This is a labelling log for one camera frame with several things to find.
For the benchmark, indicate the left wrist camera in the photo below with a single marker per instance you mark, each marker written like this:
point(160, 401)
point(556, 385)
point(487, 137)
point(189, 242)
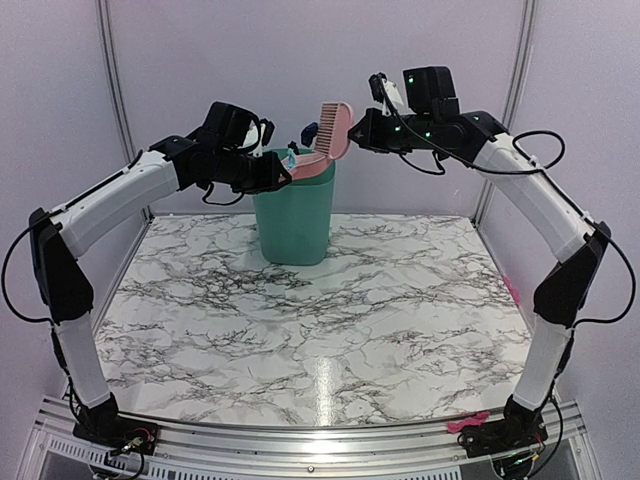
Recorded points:
point(258, 136)

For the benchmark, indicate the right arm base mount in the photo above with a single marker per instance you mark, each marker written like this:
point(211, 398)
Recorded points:
point(520, 427)

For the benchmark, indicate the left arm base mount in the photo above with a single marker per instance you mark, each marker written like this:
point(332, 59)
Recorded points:
point(104, 425)

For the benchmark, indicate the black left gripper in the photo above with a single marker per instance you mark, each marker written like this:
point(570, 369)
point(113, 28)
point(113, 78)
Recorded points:
point(269, 179)

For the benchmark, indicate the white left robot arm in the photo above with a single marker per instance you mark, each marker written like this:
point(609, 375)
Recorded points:
point(59, 238)

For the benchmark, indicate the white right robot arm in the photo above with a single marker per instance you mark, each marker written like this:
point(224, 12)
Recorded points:
point(482, 143)

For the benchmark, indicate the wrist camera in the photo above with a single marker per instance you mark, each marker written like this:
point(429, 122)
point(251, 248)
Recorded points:
point(386, 93)
point(258, 136)

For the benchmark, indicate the black scrap on bin rim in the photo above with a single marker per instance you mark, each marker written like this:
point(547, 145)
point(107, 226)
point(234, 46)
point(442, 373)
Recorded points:
point(292, 148)

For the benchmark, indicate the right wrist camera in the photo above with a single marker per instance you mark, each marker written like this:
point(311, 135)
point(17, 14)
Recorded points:
point(386, 93)

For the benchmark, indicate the light blue paper scrap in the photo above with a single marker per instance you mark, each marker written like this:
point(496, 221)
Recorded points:
point(290, 161)

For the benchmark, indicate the small dark blue scrap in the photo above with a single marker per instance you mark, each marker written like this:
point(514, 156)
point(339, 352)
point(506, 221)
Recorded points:
point(308, 133)

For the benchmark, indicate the magenta paper scrap on table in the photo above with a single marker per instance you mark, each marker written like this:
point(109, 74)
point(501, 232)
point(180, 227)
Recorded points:
point(514, 292)

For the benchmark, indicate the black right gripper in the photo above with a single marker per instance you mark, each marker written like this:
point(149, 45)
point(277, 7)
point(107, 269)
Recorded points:
point(371, 139)

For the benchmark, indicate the magenta scrap on rail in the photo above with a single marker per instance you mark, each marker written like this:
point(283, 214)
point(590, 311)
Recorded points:
point(475, 420)

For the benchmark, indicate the pink plastic dustpan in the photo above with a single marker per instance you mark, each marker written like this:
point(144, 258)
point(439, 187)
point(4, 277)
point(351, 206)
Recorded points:
point(310, 165)

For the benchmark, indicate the green plastic waste bin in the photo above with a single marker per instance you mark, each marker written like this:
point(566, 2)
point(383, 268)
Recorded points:
point(293, 223)

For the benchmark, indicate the pink hand brush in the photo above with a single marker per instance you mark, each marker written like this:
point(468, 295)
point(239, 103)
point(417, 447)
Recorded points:
point(336, 119)

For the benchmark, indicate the aluminium front rail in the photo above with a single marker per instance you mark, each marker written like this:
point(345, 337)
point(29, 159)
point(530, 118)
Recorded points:
point(414, 450)

